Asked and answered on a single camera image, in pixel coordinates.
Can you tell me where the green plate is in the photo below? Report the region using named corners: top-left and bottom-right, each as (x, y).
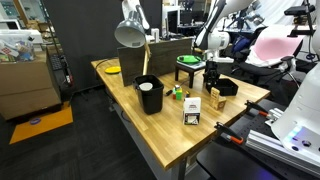
top-left (176, 54), bottom-right (203, 66)

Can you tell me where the clear plastic storage bin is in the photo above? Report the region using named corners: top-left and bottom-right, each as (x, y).
top-left (0, 29), bottom-right (37, 63)

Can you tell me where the white carton box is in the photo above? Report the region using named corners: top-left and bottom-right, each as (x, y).
top-left (182, 96), bottom-right (203, 126)

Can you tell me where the small dark wooden stool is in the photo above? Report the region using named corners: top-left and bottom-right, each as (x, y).
top-left (174, 60), bottom-right (206, 89)

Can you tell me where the small wood-print cardboard box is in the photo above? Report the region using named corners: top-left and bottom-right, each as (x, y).
top-left (209, 86), bottom-right (228, 111)

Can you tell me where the yellow disc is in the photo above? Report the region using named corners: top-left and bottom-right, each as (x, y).
top-left (104, 65), bottom-right (122, 75)

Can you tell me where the blue disc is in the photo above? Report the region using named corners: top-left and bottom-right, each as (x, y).
top-left (28, 116), bottom-right (42, 126)

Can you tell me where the aluminium rail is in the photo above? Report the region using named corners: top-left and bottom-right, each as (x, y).
top-left (245, 129), bottom-right (320, 175)

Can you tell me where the dark wooden board panel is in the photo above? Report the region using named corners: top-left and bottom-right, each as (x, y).
top-left (116, 36), bottom-right (195, 87)

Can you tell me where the black orange bar clamp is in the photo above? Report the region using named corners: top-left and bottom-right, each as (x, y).
top-left (244, 99), bottom-right (272, 118)
top-left (213, 121), bottom-right (245, 146)

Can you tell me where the black camera on stand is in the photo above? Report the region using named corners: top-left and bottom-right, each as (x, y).
top-left (283, 3), bottom-right (317, 38)

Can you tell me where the office chair with pink cloth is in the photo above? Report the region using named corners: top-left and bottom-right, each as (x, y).
top-left (232, 24), bottom-right (306, 86)

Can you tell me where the large orange rubik's cube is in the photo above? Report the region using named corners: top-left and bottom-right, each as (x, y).
top-left (171, 84), bottom-right (185, 101)

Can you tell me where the orange floor mat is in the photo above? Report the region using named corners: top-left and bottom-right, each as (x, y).
top-left (8, 105), bottom-right (74, 145)

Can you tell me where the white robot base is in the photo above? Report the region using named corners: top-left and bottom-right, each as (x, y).
top-left (270, 62), bottom-right (320, 165)

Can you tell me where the black keyboard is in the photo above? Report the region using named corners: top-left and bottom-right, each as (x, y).
top-left (49, 53), bottom-right (65, 72)

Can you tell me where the large cardboard box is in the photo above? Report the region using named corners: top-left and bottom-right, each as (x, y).
top-left (0, 49), bottom-right (63, 121)

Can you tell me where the computer monitor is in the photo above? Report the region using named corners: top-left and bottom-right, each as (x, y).
top-left (165, 9), bottom-right (180, 35)

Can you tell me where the grey desk lamp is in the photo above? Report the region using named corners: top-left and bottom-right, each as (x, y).
top-left (113, 9), bottom-right (152, 76)

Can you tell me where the black waste bin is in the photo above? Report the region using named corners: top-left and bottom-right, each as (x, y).
top-left (133, 74), bottom-right (165, 116)

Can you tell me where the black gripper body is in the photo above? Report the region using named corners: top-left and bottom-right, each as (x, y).
top-left (203, 60), bottom-right (221, 84)

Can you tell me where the black box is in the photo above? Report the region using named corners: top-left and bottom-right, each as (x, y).
top-left (205, 77), bottom-right (240, 97)

